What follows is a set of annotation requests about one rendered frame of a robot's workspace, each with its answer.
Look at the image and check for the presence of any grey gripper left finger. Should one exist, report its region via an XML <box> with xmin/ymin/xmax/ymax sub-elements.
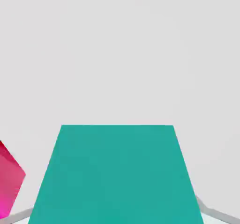
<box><xmin>0</xmin><ymin>208</ymin><xmax>34</xmax><ymax>224</ymax></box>

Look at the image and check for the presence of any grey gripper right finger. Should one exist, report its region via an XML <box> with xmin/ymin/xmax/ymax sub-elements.
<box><xmin>195</xmin><ymin>195</ymin><xmax>240</xmax><ymax>224</ymax></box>

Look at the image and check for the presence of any small teal cube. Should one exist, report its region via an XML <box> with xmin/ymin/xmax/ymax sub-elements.
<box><xmin>27</xmin><ymin>124</ymin><xmax>205</xmax><ymax>224</ymax></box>

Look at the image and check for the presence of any small pink cube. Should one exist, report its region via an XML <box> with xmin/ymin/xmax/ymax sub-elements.
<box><xmin>0</xmin><ymin>139</ymin><xmax>27</xmax><ymax>219</ymax></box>

